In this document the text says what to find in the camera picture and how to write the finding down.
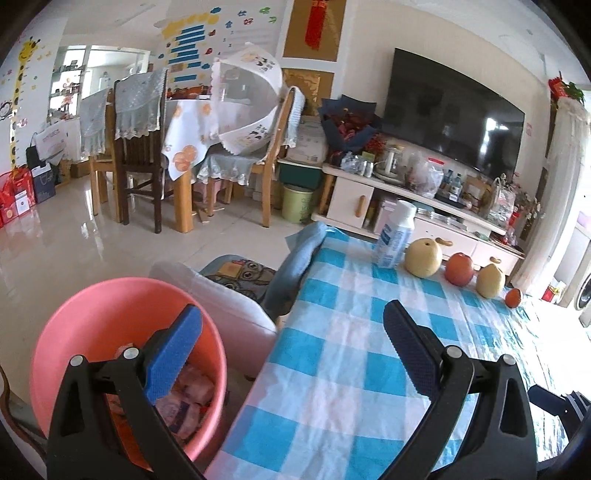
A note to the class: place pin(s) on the small yellow pear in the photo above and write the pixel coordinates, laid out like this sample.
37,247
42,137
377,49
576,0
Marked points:
490,281

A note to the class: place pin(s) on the dining table with floral cloth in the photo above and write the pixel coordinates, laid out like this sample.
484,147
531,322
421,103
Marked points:
190,130

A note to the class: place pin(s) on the light wooden chair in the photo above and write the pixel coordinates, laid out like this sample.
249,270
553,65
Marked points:
219,164

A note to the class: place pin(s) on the pink storage box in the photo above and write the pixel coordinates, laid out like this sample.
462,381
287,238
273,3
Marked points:
385,207

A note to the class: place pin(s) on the clear plastic bag on cabinet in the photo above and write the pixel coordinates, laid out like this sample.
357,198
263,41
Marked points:
424,177

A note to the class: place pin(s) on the white washing machine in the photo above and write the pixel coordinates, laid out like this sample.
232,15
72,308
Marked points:
583,303

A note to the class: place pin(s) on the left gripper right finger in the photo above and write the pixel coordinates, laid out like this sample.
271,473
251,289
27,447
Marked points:
500,440

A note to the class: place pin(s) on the white electric kettle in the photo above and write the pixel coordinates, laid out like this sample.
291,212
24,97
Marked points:
391,165

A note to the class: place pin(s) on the white blue plastic bag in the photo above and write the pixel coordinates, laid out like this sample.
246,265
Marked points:
184,408

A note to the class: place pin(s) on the white mesh food cover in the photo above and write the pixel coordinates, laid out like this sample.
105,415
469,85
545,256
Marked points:
246,88

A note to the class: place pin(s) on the small orange tangerine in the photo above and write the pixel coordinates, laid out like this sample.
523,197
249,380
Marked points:
513,298

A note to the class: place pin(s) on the red apple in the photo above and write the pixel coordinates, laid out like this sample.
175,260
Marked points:
459,270

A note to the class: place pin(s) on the black flat screen television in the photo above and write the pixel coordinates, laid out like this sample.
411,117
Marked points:
438,108

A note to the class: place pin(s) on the dark wooden dining chair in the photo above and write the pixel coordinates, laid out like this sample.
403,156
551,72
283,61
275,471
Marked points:
139,111

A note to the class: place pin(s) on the green waste bin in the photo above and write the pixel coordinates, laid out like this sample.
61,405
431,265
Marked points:
296,204

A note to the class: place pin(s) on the red chinese knot decoration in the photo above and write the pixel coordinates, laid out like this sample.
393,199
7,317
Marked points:
316,22

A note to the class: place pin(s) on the red gift boxes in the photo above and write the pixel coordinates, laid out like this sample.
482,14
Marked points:
17,195

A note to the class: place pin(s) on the white tv cabinet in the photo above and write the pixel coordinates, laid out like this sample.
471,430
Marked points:
361,205

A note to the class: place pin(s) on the dark blue flower bouquet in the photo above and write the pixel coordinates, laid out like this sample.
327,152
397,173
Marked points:
348,123

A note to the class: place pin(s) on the white standing air conditioner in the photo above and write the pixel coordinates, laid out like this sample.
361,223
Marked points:
569,175

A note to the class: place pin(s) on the large yellow pear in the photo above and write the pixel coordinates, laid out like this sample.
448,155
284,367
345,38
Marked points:
423,258

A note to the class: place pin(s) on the white milk bottle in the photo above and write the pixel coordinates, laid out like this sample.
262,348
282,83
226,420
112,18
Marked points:
395,236

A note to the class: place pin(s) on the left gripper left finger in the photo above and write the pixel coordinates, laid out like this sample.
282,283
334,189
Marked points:
83,440

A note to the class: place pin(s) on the white stool cushion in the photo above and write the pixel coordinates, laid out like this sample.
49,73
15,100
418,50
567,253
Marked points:
247,332

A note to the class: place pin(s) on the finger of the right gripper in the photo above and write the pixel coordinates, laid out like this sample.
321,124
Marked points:
573,405

